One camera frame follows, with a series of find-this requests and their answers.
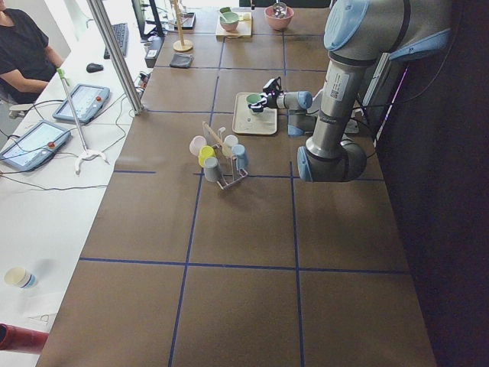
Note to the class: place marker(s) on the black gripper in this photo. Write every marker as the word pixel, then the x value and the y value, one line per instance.
pixel 270 101

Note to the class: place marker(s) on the mint green cup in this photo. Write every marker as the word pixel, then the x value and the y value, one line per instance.
pixel 252 99

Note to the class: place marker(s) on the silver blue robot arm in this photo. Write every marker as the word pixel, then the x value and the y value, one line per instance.
pixel 356 33

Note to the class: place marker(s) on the cream rabbit tray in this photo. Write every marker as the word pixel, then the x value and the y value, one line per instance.
pixel 246 122

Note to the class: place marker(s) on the white cup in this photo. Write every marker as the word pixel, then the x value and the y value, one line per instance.
pixel 231 140

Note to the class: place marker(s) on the light blue cup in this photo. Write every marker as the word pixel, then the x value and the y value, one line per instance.
pixel 240 152

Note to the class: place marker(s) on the yellow cup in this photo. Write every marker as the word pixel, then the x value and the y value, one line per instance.
pixel 205 152

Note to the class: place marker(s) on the pink cup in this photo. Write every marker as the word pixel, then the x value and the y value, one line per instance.
pixel 196 144

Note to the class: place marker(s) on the grey cup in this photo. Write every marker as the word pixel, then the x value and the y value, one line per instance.
pixel 212 170

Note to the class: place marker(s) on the paper cup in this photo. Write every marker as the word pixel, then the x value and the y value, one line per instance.
pixel 20 277

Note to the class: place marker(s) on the wooden cutting board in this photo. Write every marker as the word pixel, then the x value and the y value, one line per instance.
pixel 244 28

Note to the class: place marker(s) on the pink bowl with ice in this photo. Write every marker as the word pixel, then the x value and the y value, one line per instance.
pixel 278 23

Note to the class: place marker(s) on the green bowl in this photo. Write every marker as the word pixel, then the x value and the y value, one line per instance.
pixel 229 21

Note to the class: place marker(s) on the folded grey cloth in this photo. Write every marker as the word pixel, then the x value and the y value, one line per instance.
pixel 181 61

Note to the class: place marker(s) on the metal scoop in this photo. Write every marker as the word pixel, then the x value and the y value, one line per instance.
pixel 279 9

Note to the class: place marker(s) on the wooden mug tree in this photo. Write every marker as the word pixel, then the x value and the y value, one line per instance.
pixel 181 45

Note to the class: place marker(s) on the black box with label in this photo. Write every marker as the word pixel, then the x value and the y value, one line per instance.
pixel 152 49

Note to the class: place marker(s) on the black monitor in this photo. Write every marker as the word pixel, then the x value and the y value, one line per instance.
pixel 148 19

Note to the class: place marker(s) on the black keyboard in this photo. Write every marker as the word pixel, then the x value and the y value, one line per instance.
pixel 121 33

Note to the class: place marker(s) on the far teach pendant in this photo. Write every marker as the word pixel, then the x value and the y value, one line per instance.
pixel 88 100

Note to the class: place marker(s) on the teach pendant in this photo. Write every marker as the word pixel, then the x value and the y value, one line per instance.
pixel 88 100
pixel 37 146

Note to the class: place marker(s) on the black computer mouse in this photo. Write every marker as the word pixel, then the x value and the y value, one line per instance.
pixel 94 67

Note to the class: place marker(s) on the metal rod grabber tool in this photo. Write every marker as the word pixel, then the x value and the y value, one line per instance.
pixel 88 154

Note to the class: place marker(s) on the near teach pendant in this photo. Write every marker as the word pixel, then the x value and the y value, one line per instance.
pixel 37 146

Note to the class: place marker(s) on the seated person black shirt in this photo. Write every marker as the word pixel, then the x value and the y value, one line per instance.
pixel 28 62

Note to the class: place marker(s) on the red cylinder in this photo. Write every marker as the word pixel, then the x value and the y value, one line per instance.
pixel 22 340

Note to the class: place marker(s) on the white wire cup rack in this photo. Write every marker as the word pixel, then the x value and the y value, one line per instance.
pixel 230 174

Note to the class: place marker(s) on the aluminium frame post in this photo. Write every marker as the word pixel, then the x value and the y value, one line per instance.
pixel 105 28

